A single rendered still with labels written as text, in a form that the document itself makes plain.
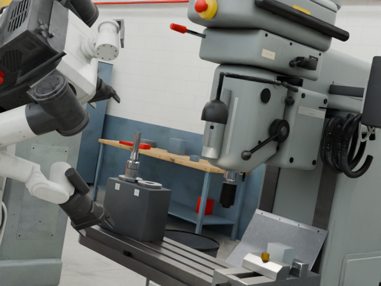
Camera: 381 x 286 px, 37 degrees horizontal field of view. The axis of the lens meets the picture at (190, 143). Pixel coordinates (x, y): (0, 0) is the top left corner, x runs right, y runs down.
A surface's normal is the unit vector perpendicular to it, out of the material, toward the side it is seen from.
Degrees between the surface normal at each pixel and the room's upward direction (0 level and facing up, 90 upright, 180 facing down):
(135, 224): 90
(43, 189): 129
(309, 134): 90
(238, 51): 90
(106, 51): 137
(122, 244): 90
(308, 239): 63
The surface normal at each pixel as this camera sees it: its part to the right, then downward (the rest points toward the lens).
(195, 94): -0.70, -0.08
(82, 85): 0.64, 0.23
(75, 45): 0.82, -0.38
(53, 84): -0.32, -0.65
